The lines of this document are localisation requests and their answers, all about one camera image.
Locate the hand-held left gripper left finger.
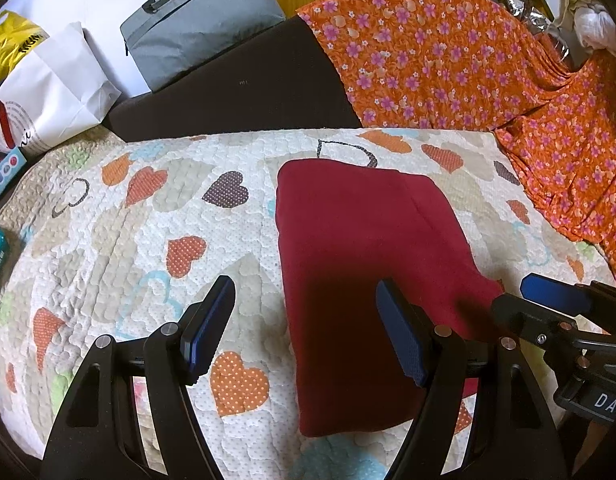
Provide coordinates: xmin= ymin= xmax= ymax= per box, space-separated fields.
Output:
xmin=40 ymin=275 xmax=237 ymax=480

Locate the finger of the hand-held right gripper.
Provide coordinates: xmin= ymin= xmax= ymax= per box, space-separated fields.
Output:
xmin=490 ymin=294 xmax=588 ymax=358
xmin=520 ymin=272 xmax=616 ymax=326

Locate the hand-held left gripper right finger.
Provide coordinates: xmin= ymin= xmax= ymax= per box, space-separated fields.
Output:
xmin=375 ymin=279 xmax=571 ymax=480

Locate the maroon garment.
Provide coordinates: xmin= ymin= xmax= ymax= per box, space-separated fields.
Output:
xmin=275 ymin=159 xmax=506 ymax=438

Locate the heart print quilted blanket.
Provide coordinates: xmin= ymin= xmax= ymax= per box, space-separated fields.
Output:
xmin=0 ymin=127 xmax=616 ymax=480

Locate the dark brown cushion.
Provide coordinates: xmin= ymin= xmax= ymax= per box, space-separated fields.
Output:
xmin=102 ymin=15 xmax=363 ymax=143

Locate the blue box with coloured dots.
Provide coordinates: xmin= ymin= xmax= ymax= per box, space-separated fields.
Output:
xmin=0 ymin=150 xmax=28 ymax=211

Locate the silver foil wrap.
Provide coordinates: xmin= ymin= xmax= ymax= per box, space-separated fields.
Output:
xmin=508 ymin=0 xmax=574 ymax=63

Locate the orange floral cloth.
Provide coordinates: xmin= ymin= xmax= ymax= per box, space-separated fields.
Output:
xmin=295 ymin=0 xmax=616 ymax=281

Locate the white crumpled cloth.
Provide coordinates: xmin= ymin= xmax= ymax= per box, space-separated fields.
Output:
xmin=558 ymin=0 xmax=616 ymax=52

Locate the white paper bag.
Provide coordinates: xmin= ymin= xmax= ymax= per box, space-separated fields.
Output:
xmin=0 ymin=21 xmax=123 ymax=156

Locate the grey fabric bag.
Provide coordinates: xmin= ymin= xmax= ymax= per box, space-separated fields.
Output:
xmin=119 ymin=0 xmax=287 ymax=93

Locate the yellow plastic bag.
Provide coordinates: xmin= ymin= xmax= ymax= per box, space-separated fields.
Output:
xmin=0 ymin=9 xmax=50 ymax=83

